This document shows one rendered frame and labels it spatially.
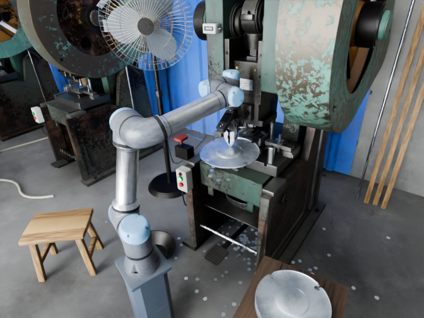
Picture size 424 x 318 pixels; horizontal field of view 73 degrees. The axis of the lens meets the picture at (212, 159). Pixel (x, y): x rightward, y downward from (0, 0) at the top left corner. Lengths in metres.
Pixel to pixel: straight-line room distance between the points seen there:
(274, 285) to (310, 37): 0.95
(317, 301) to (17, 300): 1.59
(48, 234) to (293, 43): 1.56
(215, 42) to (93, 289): 1.50
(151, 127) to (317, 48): 0.57
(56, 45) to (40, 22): 0.15
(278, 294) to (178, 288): 0.69
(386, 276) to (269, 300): 0.94
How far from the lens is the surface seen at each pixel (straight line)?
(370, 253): 2.15
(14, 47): 4.04
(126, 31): 1.98
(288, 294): 1.32
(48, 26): 2.26
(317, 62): 0.94
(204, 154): 1.39
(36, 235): 1.91
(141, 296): 1.37
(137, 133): 1.01
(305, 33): 0.94
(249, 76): 1.43
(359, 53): 1.59
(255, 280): 1.39
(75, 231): 1.82
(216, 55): 1.46
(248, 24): 1.40
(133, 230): 1.18
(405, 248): 2.29
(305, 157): 1.76
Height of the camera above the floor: 1.45
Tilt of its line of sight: 30 degrees down
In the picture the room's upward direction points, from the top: 2 degrees counter-clockwise
